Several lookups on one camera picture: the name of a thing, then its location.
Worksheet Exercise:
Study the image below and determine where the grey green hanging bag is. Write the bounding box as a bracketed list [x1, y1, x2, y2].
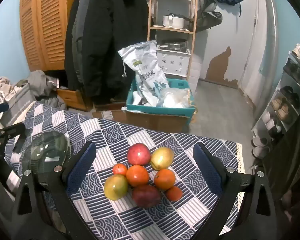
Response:
[195, 0, 223, 32]

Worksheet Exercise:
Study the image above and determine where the small tangerine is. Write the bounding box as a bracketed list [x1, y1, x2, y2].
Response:
[112, 163, 128, 176]
[166, 186, 183, 202]

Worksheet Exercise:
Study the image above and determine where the green yellow mango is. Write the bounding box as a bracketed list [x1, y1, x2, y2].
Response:
[104, 174, 128, 201]

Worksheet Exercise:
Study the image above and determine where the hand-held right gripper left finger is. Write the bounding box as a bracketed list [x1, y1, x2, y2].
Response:
[11, 141, 97, 240]

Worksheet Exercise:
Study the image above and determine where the white door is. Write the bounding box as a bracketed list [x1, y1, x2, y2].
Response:
[237, 0, 278, 110]

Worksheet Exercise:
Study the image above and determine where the dark glass plate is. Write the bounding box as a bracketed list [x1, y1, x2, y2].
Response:
[22, 131, 72, 174]

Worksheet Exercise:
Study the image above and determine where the white plastic basket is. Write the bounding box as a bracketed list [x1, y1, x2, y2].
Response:
[156, 45, 191, 77]

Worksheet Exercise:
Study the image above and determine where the grey green jacket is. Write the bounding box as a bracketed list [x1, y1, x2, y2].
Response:
[71, 0, 87, 80]

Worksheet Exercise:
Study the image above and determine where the steel pot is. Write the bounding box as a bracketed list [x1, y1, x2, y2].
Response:
[157, 39, 188, 52]

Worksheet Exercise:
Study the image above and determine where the clear plastic bag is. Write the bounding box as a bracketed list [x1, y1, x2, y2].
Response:
[160, 87, 193, 108]

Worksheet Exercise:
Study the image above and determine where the wooden shelf rack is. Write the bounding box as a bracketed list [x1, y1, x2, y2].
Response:
[147, 0, 199, 94]

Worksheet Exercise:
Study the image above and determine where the bright red apple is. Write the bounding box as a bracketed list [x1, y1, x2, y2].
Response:
[127, 143, 152, 166]

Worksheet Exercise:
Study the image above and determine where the grey garment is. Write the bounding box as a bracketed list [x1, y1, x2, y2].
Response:
[27, 70, 67, 110]

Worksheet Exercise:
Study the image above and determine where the flat cardboard box white label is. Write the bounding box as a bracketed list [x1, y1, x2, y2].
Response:
[92, 109, 127, 121]

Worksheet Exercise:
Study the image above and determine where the black coat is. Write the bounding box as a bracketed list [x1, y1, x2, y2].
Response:
[64, 0, 149, 104]

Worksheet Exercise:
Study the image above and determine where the white printed rice bag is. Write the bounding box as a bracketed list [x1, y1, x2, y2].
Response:
[118, 40, 169, 105]

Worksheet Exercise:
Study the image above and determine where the white pot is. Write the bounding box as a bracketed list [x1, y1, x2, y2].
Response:
[162, 14, 190, 29]

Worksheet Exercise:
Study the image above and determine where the blue white patterned tablecloth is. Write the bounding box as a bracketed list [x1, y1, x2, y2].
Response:
[4, 101, 245, 240]

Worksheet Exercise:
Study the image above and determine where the dark red apple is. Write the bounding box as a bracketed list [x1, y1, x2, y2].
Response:
[132, 184, 162, 208]

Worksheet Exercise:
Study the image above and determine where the shoe rack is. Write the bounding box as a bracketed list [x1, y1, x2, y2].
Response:
[251, 44, 300, 160]

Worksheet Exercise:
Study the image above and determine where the wooden drawer unit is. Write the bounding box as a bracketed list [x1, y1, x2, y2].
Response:
[56, 87, 93, 112]

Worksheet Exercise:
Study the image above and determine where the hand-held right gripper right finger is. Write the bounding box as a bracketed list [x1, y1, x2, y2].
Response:
[193, 142, 278, 240]

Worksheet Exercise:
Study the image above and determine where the yellow mango with red blush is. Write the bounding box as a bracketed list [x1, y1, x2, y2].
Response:
[150, 147, 175, 171]

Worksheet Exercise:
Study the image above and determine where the group of shoes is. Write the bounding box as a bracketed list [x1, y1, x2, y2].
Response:
[252, 44, 300, 158]

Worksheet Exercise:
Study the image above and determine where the orange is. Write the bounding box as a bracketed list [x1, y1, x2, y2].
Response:
[126, 165, 150, 187]
[154, 169, 176, 190]

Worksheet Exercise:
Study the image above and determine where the teal plastic crate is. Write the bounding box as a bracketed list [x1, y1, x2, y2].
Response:
[126, 78, 196, 118]

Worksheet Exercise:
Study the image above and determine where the wooden louvred wardrobe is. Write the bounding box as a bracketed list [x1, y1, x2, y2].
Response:
[19, 0, 90, 72]

